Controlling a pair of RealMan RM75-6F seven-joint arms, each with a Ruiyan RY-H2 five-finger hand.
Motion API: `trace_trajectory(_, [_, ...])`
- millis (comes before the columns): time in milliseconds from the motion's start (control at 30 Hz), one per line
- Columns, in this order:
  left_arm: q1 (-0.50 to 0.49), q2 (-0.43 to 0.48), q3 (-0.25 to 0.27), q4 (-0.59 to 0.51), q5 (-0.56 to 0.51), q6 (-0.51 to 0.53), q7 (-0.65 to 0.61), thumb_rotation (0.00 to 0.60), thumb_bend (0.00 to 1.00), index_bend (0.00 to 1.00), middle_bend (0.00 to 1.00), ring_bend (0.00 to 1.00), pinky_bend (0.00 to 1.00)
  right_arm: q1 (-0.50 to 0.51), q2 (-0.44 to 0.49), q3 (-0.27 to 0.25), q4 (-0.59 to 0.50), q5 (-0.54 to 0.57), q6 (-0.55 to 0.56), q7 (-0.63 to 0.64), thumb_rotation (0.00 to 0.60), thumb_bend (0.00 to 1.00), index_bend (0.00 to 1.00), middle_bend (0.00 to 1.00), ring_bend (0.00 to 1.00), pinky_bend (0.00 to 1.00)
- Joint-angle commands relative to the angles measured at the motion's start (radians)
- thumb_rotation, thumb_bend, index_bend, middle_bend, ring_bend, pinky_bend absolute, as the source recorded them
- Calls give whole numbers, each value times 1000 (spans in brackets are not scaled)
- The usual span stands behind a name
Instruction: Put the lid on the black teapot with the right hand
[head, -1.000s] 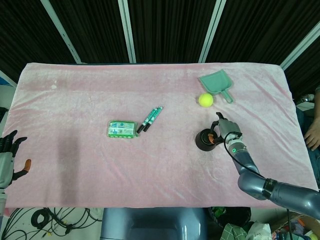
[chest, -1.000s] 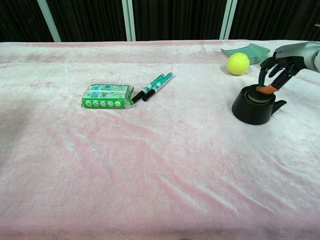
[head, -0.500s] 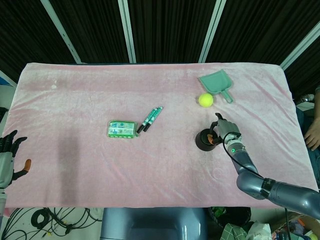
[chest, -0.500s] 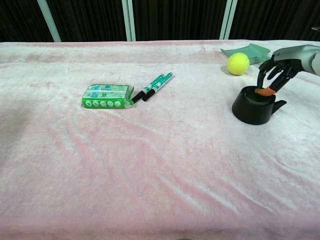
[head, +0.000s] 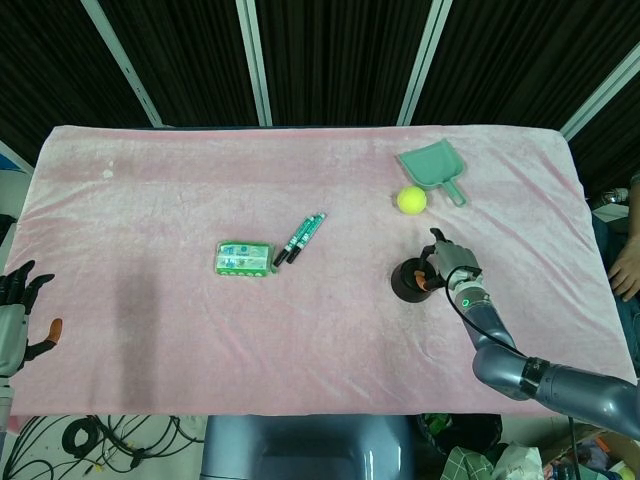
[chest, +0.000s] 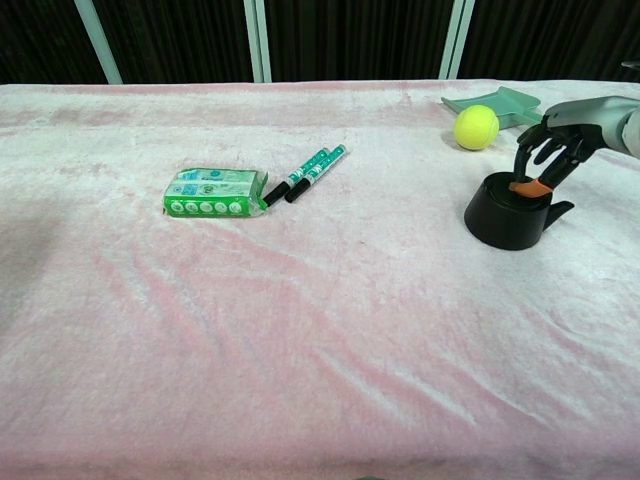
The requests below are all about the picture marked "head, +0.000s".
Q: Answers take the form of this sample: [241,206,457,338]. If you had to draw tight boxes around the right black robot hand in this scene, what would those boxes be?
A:
[414,227,484,292]

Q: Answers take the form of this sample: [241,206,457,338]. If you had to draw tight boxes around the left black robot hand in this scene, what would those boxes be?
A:
[0,259,65,379]

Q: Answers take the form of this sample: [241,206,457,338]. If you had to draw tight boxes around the black round object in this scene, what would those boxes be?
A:
[390,257,446,304]

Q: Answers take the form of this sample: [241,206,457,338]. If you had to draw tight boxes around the bystander bare hand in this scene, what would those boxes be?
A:
[608,244,640,301]

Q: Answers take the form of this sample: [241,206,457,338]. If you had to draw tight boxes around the yellow tennis ball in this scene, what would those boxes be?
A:
[396,185,429,217]

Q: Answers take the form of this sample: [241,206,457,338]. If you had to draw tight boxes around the green plastic scoop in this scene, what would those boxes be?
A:
[397,139,470,208]

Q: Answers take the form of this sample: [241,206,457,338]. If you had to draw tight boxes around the green marker black cap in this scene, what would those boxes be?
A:
[272,215,317,265]
[285,213,328,265]

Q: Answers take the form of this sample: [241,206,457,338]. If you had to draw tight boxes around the green plaid cloth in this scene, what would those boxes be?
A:
[442,444,495,480]

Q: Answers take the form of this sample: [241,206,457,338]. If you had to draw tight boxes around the green tissue pack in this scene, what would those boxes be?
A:
[214,240,279,277]

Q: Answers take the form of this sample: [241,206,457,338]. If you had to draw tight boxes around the white plastic bag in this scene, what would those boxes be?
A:
[492,442,545,480]

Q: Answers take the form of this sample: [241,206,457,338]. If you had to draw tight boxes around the pink plush table cloth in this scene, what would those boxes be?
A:
[8,124,639,417]

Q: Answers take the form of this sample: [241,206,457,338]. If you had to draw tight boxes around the black curtain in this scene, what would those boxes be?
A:
[0,0,640,191]

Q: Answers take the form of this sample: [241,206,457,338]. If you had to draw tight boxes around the blue-grey robot torso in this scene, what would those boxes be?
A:
[199,414,415,480]

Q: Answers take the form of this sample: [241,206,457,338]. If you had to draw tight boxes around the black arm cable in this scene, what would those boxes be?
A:
[446,268,526,357]

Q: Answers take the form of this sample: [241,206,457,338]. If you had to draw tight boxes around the coiled black floor cable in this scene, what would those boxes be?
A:
[60,418,102,457]

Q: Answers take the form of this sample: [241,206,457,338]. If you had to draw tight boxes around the white frame post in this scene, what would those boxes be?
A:
[82,0,164,127]
[559,47,640,141]
[397,0,454,126]
[235,0,274,126]

